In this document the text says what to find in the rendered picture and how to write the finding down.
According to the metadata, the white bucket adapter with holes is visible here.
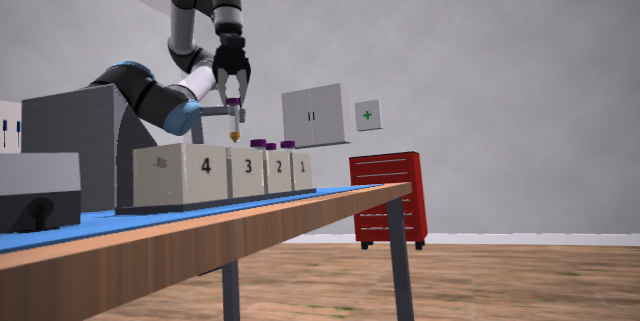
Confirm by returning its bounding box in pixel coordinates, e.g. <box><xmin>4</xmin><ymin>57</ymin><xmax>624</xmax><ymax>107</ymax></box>
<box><xmin>262</xmin><ymin>150</ymin><xmax>292</xmax><ymax>194</ymax></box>
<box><xmin>226</xmin><ymin>147</ymin><xmax>264</xmax><ymax>198</ymax></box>
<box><xmin>289</xmin><ymin>153</ymin><xmax>313</xmax><ymax>191</ymax></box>

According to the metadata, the blue mat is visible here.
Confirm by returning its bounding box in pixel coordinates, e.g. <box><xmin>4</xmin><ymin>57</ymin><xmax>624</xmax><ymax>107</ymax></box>
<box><xmin>0</xmin><ymin>184</ymin><xmax>384</xmax><ymax>254</ymax></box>

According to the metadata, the centrifuge tube with purple cap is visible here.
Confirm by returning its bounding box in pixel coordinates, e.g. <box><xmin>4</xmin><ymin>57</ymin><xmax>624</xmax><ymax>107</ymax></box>
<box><xmin>250</xmin><ymin>139</ymin><xmax>267</xmax><ymax>151</ymax></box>

